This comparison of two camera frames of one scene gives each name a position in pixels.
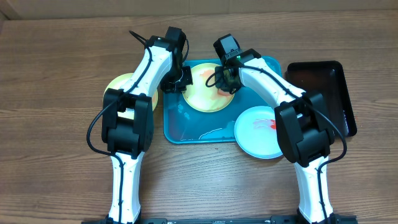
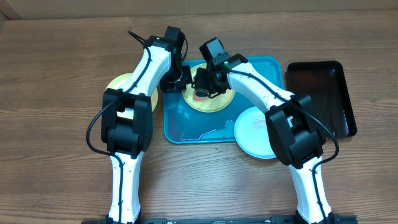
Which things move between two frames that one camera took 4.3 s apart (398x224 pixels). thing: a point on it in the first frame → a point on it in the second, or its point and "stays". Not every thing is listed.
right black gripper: x=223 y=84 → x=203 y=85
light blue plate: x=255 y=132 stays
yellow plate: x=203 y=98 stays
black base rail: x=286 y=219 stays
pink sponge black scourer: x=222 y=93 → x=200 y=95
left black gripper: x=167 y=88 stays
